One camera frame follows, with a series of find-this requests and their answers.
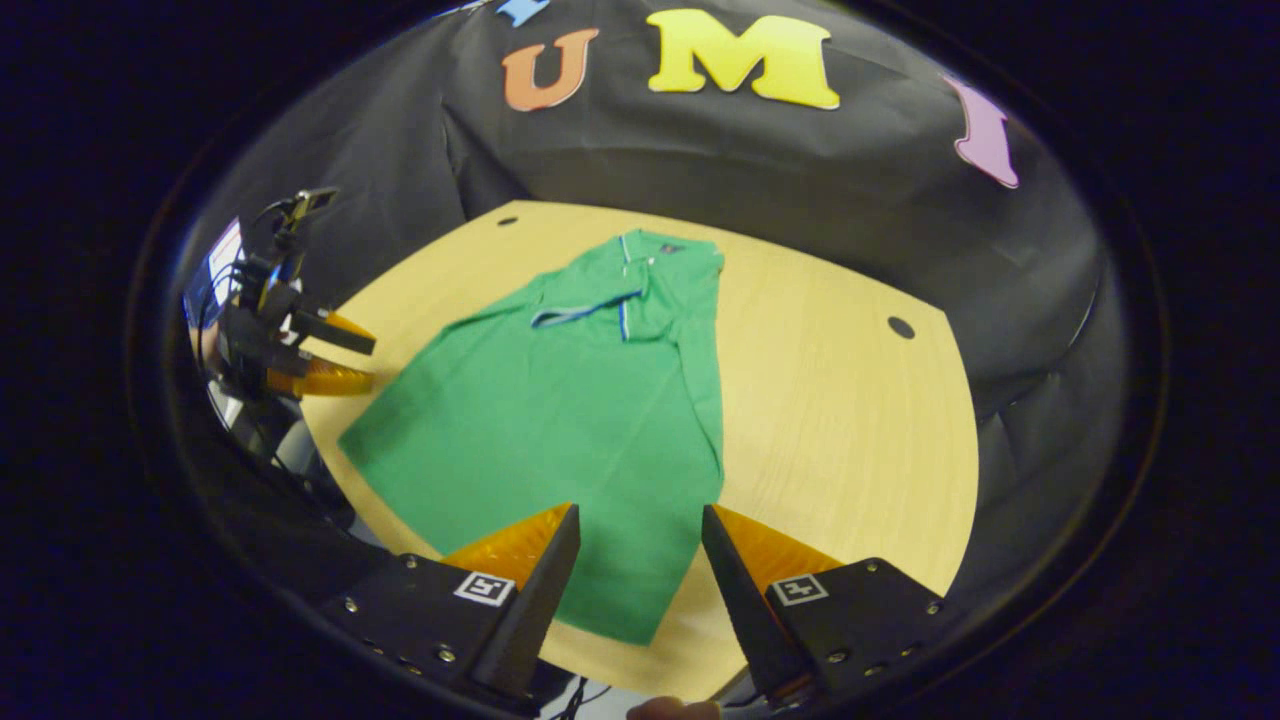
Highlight black cable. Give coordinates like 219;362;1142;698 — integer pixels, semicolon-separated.
545;676;613;720

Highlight green T-shirt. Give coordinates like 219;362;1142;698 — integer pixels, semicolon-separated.
338;230;726;647

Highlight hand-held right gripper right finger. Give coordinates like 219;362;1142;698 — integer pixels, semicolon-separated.
700;503;946;706

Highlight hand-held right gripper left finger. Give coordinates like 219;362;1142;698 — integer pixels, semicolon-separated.
320;503;583;713

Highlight black backdrop cloth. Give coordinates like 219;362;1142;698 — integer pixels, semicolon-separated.
180;0;1136;601

